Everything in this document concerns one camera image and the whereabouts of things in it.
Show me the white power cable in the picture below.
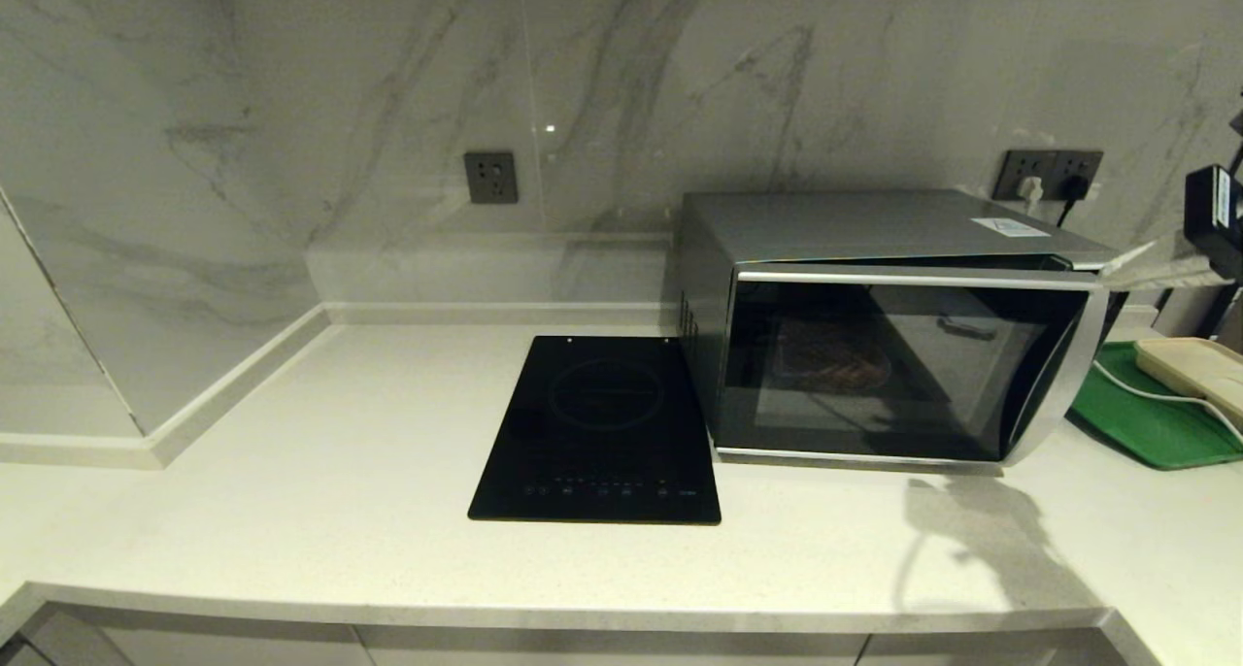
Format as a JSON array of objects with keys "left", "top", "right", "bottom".
[{"left": 1092, "top": 355, "right": 1243, "bottom": 450}]

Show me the microwave door with dark glass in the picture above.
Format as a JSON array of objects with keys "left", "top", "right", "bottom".
[{"left": 714, "top": 263, "right": 1110, "bottom": 475}]

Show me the beige power strip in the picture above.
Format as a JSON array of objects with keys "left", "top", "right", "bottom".
[{"left": 1134, "top": 337, "right": 1243, "bottom": 432}]

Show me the grey cabinet door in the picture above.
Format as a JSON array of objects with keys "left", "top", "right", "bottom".
[
  {"left": 97, "top": 619, "right": 375, "bottom": 666},
  {"left": 857, "top": 630, "right": 1064, "bottom": 666}
]

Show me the grey single wall socket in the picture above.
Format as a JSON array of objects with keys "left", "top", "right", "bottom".
[{"left": 463, "top": 151, "right": 520, "bottom": 206}]

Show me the white paper label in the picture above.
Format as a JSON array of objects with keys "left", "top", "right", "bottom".
[{"left": 971, "top": 217, "right": 1052, "bottom": 239}]

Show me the silver Panasonic microwave oven body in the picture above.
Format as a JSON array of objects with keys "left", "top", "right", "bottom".
[{"left": 677, "top": 190, "right": 1132, "bottom": 453}]

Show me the black power plug with cable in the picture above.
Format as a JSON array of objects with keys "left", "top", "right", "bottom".
[{"left": 1055, "top": 175, "right": 1089, "bottom": 232}]

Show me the green plastic tray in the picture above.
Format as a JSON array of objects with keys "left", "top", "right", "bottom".
[{"left": 1068, "top": 342, "right": 1243, "bottom": 471}]

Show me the grey double wall socket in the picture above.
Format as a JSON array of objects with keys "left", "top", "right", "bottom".
[{"left": 994, "top": 150, "right": 1105, "bottom": 202}]

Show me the grey angled cabinet panel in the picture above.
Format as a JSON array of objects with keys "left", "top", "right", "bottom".
[
  {"left": 1049, "top": 630, "right": 1132, "bottom": 666},
  {"left": 0, "top": 608, "right": 132, "bottom": 666}
]

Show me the black induction cooktop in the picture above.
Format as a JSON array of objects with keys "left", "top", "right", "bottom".
[{"left": 468, "top": 336, "right": 722, "bottom": 525}]

